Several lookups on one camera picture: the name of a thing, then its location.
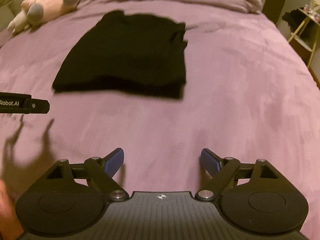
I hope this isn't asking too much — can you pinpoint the black garment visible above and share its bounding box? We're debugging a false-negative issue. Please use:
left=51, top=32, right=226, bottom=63
left=52, top=10, right=188, bottom=99

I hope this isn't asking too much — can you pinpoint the left hand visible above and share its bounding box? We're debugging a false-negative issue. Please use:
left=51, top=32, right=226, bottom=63
left=1, top=180, right=24, bottom=240

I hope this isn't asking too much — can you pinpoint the purple bed sheet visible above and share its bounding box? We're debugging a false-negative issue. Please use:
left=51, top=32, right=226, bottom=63
left=1, top=1, right=319, bottom=239

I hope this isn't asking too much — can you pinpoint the pink plush toy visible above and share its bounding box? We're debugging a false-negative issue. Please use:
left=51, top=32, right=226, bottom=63
left=7, top=0, right=80, bottom=35

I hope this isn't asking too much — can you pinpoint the yellow side shelf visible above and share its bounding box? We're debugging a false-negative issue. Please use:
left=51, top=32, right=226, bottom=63
left=283, top=0, right=319, bottom=69

